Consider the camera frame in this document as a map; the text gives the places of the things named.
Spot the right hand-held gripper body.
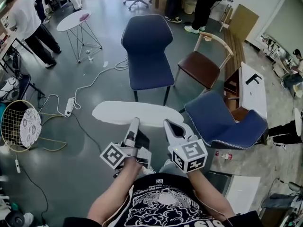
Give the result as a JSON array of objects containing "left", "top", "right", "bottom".
[{"left": 168, "top": 135, "right": 209, "bottom": 174}]

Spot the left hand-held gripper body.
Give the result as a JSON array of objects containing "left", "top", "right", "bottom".
[{"left": 99, "top": 131, "right": 152, "bottom": 171}]

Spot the blue upholstered chair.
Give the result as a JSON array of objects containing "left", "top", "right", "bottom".
[
  {"left": 184, "top": 90, "right": 269, "bottom": 150},
  {"left": 121, "top": 14, "right": 176, "bottom": 106}
]

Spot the person's right forearm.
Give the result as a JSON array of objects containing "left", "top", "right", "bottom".
[{"left": 188, "top": 169, "right": 237, "bottom": 220}]

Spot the person's left forearm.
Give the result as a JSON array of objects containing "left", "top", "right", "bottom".
[{"left": 87, "top": 159, "right": 143, "bottom": 225}]

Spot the overturned blue upholstered chair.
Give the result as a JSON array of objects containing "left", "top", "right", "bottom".
[{"left": 184, "top": 90, "right": 269, "bottom": 150}]

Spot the wooden chair with brown seat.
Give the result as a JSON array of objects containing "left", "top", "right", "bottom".
[{"left": 176, "top": 31, "right": 234, "bottom": 91}]

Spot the white lace round cushion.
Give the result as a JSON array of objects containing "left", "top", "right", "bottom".
[{"left": 19, "top": 107, "right": 42, "bottom": 148}]

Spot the person's right shoe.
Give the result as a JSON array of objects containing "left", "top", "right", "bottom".
[{"left": 158, "top": 159, "right": 177, "bottom": 174}]

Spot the person's shoe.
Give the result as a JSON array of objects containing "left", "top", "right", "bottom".
[
  {"left": 158, "top": 159, "right": 177, "bottom": 174},
  {"left": 142, "top": 165, "right": 156, "bottom": 175}
]

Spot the person's left shoe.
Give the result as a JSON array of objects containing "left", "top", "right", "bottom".
[{"left": 142, "top": 165, "right": 156, "bottom": 175}]

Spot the black panel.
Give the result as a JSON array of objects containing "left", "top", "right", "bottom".
[{"left": 206, "top": 171, "right": 234, "bottom": 196}]

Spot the person's black printed shirt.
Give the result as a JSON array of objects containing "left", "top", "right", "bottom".
[{"left": 62, "top": 173, "right": 261, "bottom": 227}]

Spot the white board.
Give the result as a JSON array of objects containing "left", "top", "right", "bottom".
[{"left": 224, "top": 175, "right": 261, "bottom": 213}]

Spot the dark wooden stool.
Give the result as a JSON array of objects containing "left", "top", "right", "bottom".
[{"left": 223, "top": 68, "right": 242, "bottom": 111}]

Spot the white power strip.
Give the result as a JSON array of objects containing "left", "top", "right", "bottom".
[{"left": 64, "top": 97, "right": 75, "bottom": 118}]

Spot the white bench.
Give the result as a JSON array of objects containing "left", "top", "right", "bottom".
[{"left": 238, "top": 61, "right": 268, "bottom": 118}]

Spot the wooden slatted bench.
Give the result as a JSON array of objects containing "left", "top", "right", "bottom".
[{"left": 222, "top": 28, "right": 246, "bottom": 85}]

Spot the black tripod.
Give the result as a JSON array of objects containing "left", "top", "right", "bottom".
[{"left": 18, "top": 73, "right": 46, "bottom": 108}]

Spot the brown cardboard sheet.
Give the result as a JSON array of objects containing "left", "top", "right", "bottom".
[{"left": 228, "top": 3, "right": 260, "bottom": 43}]

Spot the white waste bin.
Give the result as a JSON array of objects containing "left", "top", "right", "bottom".
[{"left": 184, "top": 3, "right": 196, "bottom": 15}]

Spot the black cable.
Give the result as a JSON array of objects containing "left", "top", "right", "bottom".
[{"left": 70, "top": 112, "right": 103, "bottom": 153}]

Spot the white cable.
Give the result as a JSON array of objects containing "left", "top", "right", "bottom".
[{"left": 72, "top": 53, "right": 130, "bottom": 110}]

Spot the black bracket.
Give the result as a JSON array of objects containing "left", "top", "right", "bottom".
[{"left": 245, "top": 73, "right": 264, "bottom": 85}]

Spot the white round wire-leg table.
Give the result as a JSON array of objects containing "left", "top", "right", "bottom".
[{"left": 56, "top": 9, "right": 103, "bottom": 63}]

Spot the yellow wire basket chair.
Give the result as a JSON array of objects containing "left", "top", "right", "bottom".
[{"left": 0, "top": 100, "right": 68, "bottom": 153}]

